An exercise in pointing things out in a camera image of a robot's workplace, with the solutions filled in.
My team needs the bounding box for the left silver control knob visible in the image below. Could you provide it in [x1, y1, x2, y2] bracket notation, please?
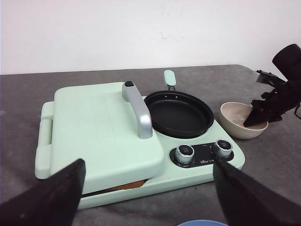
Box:
[174, 144, 195, 165]

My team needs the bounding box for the bread slice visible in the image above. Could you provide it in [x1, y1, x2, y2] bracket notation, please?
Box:
[107, 179, 147, 192]

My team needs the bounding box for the breakfast maker hinged lid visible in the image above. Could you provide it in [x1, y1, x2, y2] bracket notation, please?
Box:
[35, 82, 165, 194]

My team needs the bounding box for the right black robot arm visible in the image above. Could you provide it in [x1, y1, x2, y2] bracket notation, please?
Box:
[243, 44, 301, 127]

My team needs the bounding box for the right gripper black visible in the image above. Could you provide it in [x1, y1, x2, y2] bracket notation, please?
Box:
[243, 81, 301, 127]

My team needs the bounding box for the silver control knob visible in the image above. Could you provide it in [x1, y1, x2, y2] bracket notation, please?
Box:
[174, 144, 195, 165]
[214, 139, 232, 158]

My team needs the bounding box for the blue plate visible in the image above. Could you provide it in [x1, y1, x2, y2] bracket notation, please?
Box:
[178, 219, 228, 226]

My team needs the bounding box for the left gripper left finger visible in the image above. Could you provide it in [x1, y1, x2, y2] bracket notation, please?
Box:
[0, 159, 86, 226]

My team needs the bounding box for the black frying pan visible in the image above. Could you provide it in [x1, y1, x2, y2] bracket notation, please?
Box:
[144, 70, 214, 139]

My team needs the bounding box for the beige ceramic bowl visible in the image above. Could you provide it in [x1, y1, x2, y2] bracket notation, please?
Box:
[219, 102, 269, 139]

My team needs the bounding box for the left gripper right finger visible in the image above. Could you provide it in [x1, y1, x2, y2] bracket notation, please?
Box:
[213, 157, 301, 226]

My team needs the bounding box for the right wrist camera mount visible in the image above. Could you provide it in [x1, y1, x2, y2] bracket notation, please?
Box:
[256, 70, 286, 88]

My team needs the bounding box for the mint green breakfast maker base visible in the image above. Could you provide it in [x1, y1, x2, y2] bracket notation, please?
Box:
[79, 122, 233, 209]

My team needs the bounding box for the right silver control knob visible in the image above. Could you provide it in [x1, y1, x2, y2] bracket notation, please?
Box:
[214, 139, 232, 158]

